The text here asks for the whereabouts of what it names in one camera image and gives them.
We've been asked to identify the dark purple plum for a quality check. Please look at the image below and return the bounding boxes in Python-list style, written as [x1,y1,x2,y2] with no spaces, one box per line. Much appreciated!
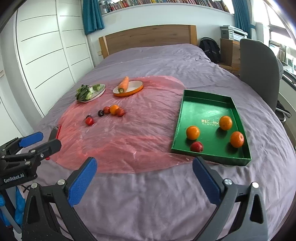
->
[98,110,104,117]

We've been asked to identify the orange mandarin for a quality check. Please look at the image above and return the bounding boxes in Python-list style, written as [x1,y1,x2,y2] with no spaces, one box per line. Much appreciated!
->
[109,105,120,115]

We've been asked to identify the blue gloved left hand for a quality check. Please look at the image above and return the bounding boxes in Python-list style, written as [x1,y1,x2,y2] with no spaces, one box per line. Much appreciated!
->
[1,186,26,233]

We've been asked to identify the red tomato fruit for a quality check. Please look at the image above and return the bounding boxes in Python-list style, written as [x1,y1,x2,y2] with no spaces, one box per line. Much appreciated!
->
[85,117,94,126]

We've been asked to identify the orange in tray right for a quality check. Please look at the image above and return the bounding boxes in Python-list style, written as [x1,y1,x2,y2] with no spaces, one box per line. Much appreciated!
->
[230,131,244,148]

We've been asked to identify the orange in tray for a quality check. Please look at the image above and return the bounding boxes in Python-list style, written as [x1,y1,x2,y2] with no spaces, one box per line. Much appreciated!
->
[219,115,233,131]
[186,126,200,141]
[230,131,244,148]

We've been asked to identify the red apple in tray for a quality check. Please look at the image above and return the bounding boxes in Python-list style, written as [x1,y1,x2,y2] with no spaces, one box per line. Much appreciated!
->
[190,142,204,153]

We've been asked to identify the green leafy vegetable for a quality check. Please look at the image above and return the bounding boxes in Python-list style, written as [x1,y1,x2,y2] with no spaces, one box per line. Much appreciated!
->
[75,84,103,101]

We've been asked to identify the orange in tray rear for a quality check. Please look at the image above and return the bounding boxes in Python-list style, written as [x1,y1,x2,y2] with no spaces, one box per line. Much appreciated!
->
[219,115,233,131]

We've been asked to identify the green rectangular tray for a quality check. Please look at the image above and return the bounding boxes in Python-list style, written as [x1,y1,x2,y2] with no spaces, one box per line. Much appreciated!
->
[171,89,251,166]

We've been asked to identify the orange in tray left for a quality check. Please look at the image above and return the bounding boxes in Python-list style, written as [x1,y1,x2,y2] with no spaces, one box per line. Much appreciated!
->
[186,126,200,141]

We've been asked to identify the patterned grey plate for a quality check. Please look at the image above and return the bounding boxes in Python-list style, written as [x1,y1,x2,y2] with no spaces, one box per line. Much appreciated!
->
[75,83,106,103]

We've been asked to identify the white wardrobe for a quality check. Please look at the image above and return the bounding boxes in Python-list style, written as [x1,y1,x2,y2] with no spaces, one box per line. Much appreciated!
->
[1,1,94,137]

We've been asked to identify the purple bed sheet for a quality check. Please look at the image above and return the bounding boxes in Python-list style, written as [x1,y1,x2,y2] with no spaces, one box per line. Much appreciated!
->
[36,44,295,240]

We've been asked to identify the pink plastic sheet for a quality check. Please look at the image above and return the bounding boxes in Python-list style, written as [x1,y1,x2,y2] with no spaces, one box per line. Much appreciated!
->
[51,76,192,174]

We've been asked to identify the orange carrot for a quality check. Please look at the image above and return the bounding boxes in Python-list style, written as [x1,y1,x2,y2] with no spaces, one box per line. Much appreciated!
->
[117,76,129,93]

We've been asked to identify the orange rimmed white dish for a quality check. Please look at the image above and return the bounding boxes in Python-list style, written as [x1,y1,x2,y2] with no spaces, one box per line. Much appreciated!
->
[112,80,144,97]

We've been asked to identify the grey office chair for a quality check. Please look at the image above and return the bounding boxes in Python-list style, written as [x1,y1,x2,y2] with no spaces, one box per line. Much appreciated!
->
[240,39,292,123]

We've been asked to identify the teal curtain left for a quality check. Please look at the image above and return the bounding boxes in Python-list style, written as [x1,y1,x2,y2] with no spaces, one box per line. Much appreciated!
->
[82,0,104,35]

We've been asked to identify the teal curtain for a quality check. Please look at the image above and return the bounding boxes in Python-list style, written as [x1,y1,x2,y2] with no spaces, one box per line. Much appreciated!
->
[232,0,251,39]
[82,0,104,35]

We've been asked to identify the wooden drawer cabinet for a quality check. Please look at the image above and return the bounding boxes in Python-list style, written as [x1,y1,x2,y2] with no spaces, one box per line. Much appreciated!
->
[219,38,240,77]

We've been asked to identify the black backpack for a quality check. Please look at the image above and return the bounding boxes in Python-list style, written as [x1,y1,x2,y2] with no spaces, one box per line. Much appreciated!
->
[199,37,221,63]

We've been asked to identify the wooden headboard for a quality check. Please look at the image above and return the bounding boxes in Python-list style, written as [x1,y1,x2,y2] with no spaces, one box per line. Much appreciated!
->
[98,25,198,58]

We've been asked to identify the grey printer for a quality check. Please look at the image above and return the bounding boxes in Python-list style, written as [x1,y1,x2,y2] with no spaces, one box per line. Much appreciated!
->
[220,25,248,42]

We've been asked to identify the teal curtain right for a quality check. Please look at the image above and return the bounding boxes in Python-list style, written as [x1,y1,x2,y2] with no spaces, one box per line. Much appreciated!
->
[232,0,251,39]

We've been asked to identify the row of books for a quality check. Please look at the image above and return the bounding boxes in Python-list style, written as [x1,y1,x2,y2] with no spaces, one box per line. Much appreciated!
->
[98,0,230,15]

